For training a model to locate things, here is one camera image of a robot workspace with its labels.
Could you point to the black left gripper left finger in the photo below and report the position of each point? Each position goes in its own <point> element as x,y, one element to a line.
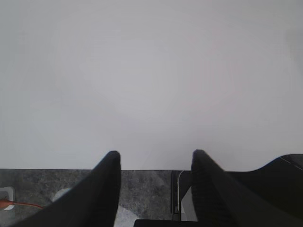
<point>93,202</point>

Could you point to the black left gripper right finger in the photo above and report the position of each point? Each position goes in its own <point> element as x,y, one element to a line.
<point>232,198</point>

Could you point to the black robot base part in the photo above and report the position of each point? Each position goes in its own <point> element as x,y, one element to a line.
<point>272,172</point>

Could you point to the white box under table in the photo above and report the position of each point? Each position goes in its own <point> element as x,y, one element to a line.
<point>187,208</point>

